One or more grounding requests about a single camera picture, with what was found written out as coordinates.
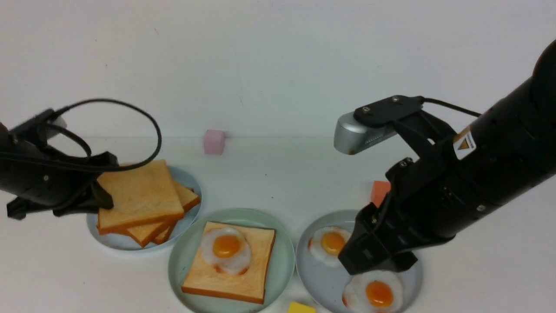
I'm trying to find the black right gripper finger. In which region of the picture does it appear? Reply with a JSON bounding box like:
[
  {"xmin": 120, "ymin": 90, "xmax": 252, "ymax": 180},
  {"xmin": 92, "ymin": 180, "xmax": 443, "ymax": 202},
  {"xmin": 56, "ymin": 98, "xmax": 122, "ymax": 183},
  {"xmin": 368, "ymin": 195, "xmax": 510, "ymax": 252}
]
[
  {"xmin": 338, "ymin": 236, "xmax": 391, "ymax": 275},
  {"xmin": 373, "ymin": 252, "xmax": 418, "ymax": 273}
]

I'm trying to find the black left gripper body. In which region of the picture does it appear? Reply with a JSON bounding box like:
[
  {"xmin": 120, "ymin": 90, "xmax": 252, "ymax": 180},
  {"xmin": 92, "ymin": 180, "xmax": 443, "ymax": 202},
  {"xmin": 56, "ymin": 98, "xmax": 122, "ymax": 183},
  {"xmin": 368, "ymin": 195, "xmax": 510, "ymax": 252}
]
[{"xmin": 0, "ymin": 158, "xmax": 94, "ymax": 216}]

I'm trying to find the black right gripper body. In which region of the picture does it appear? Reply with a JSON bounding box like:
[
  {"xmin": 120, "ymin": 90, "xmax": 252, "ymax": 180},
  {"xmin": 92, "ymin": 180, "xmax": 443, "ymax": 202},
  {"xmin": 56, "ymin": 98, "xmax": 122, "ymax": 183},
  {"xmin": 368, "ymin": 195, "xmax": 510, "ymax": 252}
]
[{"xmin": 352, "ymin": 159, "xmax": 487, "ymax": 256}]

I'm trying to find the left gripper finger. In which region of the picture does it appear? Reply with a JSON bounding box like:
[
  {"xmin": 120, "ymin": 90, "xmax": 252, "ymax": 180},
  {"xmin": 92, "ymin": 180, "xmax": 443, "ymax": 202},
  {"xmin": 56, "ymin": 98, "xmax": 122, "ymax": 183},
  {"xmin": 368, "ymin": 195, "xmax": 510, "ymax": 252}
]
[
  {"xmin": 7, "ymin": 182, "xmax": 114, "ymax": 220},
  {"xmin": 82, "ymin": 151, "xmax": 119, "ymax": 172}
]

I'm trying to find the toast slice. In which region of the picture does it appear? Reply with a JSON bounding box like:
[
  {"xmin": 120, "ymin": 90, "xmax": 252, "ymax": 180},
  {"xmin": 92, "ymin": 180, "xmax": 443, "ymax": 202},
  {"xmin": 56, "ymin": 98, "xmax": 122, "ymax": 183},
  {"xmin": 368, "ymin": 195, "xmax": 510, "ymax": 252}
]
[
  {"xmin": 97, "ymin": 159, "xmax": 185, "ymax": 235},
  {"xmin": 181, "ymin": 222, "xmax": 276, "ymax": 304},
  {"xmin": 126, "ymin": 179, "xmax": 201, "ymax": 248},
  {"xmin": 152, "ymin": 221, "xmax": 177, "ymax": 244}
]

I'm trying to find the fried egg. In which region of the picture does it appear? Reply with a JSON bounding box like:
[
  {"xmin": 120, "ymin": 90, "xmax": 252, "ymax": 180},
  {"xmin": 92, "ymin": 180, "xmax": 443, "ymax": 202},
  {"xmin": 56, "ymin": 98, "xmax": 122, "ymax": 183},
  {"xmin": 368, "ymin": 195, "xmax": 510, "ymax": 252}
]
[
  {"xmin": 342, "ymin": 271, "xmax": 404, "ymax": 313},
  {"xmin": 308, "ymin": 226, "xmax": 351, "ymax": 267},
  {"xmin": 200, "ymin": 226, "xmax": 252, "ymax": 275}
]

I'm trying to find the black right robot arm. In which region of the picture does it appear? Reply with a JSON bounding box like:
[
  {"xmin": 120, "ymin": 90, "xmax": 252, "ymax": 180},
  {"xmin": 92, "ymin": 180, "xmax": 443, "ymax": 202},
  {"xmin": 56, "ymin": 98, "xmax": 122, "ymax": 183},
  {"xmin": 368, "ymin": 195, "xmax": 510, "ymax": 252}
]
[{"xmin": 339, "ymin": 42, "xmax": 556, "ymax": 275}]

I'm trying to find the fried egg back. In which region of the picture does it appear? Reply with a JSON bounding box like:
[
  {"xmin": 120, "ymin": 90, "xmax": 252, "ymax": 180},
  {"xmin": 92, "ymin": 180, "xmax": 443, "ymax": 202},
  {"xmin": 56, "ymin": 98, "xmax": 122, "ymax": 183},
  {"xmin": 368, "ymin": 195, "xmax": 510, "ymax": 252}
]
[{"xmin": 308, "ymin": 226, "xmax": 351, "ymax": 267}]

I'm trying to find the fried egg front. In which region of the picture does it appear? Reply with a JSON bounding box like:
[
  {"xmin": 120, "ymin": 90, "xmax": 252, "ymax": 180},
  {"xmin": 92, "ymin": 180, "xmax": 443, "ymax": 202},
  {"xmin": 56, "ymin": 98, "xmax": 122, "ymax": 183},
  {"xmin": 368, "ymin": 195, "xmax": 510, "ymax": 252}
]
[{"xmin": 342, "ymin": 271, "xmax": 404, "ymax": 313}]

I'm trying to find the grey egg plate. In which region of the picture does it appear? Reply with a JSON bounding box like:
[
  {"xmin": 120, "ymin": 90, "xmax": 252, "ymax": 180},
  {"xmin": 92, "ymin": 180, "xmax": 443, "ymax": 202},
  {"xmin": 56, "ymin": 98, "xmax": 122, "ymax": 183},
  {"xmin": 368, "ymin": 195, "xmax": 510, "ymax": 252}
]
[{"xmin": 295, "ymin": 210, "xmax": 424, "ymax": 313}]

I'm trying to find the light blue bread plate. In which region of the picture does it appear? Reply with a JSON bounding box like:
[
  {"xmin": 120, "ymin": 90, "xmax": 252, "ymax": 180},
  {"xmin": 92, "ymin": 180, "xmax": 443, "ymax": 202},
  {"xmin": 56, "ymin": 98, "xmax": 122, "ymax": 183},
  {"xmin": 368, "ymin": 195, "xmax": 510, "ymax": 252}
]
[{"xmin": 86, "ymin": 166, "xmax": 204, "ymax": 255}]

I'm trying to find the orange cube block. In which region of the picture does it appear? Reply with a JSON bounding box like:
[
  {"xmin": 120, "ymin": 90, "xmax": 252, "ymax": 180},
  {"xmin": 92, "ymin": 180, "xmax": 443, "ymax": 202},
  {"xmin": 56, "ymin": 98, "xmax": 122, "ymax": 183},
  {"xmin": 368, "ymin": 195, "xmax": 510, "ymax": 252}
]
[{"xmin": 370, "ymin": 180, "xmax": 391, "ymax": 207}]

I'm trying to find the green centre plate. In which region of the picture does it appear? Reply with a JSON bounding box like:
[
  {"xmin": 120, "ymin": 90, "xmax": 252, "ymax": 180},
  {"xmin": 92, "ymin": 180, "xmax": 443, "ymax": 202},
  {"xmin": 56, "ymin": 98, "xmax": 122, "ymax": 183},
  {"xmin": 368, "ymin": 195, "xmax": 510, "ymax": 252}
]
[{"xmin": 167, "ymin": 208, "xmax": 295, "ymax": 313}]

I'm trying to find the yellow cube block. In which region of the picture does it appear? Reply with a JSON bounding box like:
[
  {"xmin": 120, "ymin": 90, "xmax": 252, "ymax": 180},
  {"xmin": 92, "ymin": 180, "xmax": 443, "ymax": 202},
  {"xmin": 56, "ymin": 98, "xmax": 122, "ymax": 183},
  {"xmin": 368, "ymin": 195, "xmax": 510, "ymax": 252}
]
[{"xmin": 287, "ymin": 302, "xmax": 317, "ymax": 313}]

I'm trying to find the pink cube block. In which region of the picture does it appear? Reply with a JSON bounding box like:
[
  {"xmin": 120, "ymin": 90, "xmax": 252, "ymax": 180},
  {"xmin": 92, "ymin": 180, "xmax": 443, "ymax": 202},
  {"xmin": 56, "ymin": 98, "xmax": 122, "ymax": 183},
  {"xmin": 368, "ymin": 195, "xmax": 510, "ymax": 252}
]
[{"xmin": 203, "ymin": 130, "xmax": 225, "ymax": 155}]

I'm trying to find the black left camera cable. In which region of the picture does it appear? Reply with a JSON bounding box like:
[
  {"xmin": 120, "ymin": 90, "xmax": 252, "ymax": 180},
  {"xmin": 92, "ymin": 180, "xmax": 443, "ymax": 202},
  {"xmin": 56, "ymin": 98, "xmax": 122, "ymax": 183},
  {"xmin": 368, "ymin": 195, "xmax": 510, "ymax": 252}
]
[{"xmin": 0, "ymin": 98, "xmax": 162, "ymax": 173}]

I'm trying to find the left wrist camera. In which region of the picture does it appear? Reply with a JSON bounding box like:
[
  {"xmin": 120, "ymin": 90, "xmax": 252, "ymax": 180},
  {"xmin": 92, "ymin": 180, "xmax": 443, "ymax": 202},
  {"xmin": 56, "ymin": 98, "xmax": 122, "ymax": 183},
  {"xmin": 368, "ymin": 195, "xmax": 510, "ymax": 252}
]
[{"xmin": 9, "ymin": 108, "xmax": 67, "ymax": 145}]

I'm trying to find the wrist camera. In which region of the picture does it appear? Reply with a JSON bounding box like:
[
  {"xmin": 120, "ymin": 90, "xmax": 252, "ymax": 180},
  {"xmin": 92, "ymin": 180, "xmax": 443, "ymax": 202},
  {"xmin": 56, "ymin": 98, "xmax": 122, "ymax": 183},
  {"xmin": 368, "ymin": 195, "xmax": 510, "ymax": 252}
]
[
  {"xmin": 9, "ymin": 108, "xmax": 67, "ymax": 145},
  {"xmin": 333, "ymin": 95, "xmax": 457, "ymax": 157}
]

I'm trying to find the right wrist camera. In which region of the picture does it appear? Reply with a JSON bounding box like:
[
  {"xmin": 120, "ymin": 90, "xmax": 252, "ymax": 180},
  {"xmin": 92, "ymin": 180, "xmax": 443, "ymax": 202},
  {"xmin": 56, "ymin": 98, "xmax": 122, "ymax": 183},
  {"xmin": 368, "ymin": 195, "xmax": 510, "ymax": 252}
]
[{"xmin": 333, "ymin": 95, "xmax": 457, "ymax": 157}]

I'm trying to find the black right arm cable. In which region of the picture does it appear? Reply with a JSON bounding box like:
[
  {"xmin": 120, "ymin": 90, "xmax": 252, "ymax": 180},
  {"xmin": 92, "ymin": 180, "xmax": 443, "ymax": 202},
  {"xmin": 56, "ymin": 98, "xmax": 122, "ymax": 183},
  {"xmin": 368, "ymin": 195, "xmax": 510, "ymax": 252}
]
[{"xmin": 421, "ymin": 97, "xmax": 483, "ymax": 118}]

